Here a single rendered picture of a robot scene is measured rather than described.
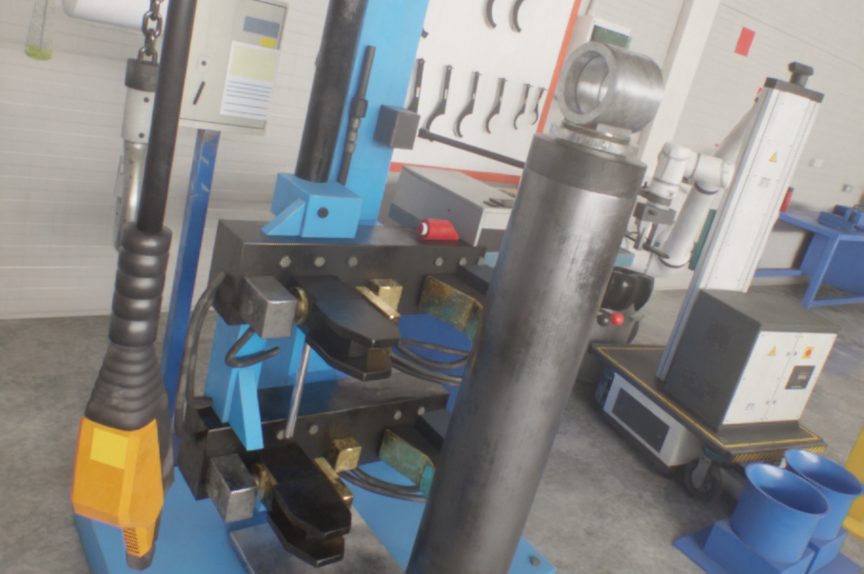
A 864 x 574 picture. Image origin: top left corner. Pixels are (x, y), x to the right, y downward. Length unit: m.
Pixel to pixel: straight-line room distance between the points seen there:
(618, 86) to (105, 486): 0.93
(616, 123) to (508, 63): 3.03
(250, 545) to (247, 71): 1.34
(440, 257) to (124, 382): 1.24
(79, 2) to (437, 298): 1.15
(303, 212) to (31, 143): 1.82
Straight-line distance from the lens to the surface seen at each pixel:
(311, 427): 1.91
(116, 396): 0.75
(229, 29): 2.12
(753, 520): 2.96
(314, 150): 1.75
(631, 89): 1.26
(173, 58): 0.66
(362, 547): 2.25
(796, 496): 3.14
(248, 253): 1.58
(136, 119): 0.80
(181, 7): 0.65
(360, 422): 2.00
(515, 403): 1.36
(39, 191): 3.36
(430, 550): 1.59
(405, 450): 2.03
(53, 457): 2.71
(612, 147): 1.26
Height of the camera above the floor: 1.59
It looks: 16 degrees down
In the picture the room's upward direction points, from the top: 15 degrees clockwise
